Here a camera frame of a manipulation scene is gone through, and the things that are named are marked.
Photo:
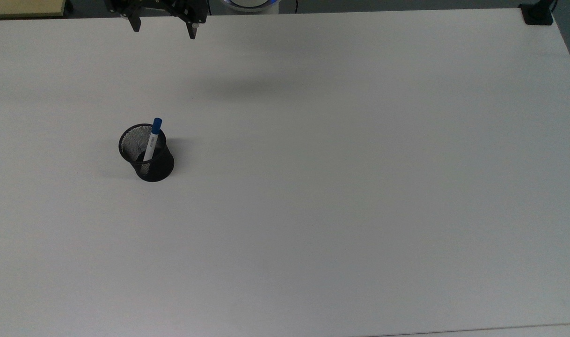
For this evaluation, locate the blue capped white marker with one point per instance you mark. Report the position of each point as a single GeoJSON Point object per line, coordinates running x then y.
{"type": "Point", "coordinates": [152, 140]}

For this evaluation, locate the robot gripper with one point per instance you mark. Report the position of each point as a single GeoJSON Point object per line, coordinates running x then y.
{"type": "Point", "coordinates": [158, 4]}

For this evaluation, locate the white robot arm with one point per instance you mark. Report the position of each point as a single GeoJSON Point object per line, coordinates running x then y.
{"type": "Point", "coordinates": [247, 3]}

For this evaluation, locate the black mesh pen cup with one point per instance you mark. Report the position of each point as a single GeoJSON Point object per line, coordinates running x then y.
{"type": "Point", "coordinates": [156, 166]}

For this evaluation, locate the yellowish wooden table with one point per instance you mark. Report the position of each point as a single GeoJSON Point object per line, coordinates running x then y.
{"type": "Point", "coordinates": [23, 7]}

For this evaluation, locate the black table clamp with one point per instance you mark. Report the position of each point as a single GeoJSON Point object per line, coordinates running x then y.
{"type": "Point", "coordinates": [537, 14]}

